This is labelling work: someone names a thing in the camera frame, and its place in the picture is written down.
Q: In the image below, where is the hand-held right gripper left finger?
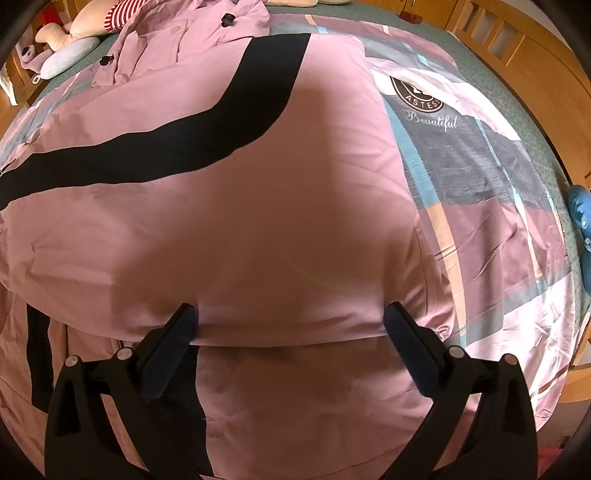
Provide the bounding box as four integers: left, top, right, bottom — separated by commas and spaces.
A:
44, 302, 213, 480

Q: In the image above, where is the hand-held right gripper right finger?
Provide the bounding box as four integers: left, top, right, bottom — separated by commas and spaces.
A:
383, 301, 539, 480

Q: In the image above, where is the pink jacket with black stripes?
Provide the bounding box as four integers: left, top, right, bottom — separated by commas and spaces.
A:
0, 0, 462, 480

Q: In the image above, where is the pink grey patchwork blanket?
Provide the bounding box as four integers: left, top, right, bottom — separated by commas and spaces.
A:
0, 14, 580, 435

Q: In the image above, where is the blue plush toy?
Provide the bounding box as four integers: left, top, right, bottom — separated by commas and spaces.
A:
567, 184, 591, 252

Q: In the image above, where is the small lavender pillow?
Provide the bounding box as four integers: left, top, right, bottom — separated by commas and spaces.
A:
39, 36, 101, 79

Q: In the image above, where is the wooden bed headboard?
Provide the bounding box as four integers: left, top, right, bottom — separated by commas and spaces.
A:
0, 28, 47, 139

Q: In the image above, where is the wooden bed footboard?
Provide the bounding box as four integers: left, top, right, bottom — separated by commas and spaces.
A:
450, 0, 591, 185

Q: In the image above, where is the pink plush toy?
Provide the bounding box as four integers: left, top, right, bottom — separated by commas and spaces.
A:
18, 44, 47, 70

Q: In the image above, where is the beige plush dog striped shirt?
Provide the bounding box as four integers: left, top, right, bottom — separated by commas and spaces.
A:
34, 0, 356, 51

